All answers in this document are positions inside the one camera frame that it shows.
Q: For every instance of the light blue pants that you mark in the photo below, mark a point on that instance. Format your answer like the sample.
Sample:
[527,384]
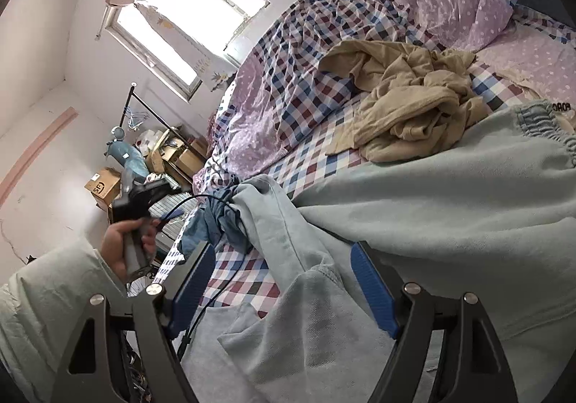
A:
[427,214]

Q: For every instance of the dark teal garment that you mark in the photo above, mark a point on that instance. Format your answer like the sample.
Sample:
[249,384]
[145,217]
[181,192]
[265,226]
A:
[220,223]

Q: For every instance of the white printed curtain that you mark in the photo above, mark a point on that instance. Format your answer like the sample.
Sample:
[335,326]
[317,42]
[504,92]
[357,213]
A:
[180,38]

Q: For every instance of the black metal clothes rack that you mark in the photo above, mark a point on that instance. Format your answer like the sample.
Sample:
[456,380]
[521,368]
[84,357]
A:
[155,108]

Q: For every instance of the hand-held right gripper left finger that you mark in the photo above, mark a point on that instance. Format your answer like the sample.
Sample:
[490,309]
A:
[194,288]

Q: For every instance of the beige garment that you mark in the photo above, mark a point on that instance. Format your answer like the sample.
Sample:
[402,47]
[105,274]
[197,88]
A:
[405,101]

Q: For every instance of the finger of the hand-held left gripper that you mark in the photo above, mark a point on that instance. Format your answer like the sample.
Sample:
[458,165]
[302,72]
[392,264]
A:
[166,190]

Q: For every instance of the pale striped bundle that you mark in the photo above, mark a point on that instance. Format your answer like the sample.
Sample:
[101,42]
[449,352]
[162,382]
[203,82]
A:
[173,218]

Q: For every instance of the person's left hand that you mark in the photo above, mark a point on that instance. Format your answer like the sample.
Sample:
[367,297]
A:
[113,248]

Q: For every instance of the window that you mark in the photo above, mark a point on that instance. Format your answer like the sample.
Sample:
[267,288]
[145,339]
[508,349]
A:
[189,11]

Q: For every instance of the open cardboard box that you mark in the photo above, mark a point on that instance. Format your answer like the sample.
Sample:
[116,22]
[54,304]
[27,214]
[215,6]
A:
[184,158]

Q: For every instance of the checkered purple bed sheet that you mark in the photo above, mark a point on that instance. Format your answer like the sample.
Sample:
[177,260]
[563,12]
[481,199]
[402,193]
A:
[526,56]

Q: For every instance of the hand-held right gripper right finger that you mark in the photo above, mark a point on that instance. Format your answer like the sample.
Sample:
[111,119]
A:
[373,290]

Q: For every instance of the checkered purple quilt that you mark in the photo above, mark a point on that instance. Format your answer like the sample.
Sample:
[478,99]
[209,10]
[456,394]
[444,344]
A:
[306,70]

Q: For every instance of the person's left forearm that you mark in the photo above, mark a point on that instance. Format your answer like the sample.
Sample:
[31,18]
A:
[40,308]

